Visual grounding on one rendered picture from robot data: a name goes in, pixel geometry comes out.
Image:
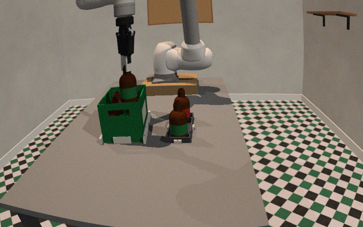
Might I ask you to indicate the green crate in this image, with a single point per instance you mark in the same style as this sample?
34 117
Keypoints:
126 124

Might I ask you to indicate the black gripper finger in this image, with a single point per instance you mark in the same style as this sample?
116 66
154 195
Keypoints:
121 47
129 50

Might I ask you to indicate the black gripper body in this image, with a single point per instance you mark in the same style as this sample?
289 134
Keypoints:
124 23

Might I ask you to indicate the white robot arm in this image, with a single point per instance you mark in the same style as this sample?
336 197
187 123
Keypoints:
167 58

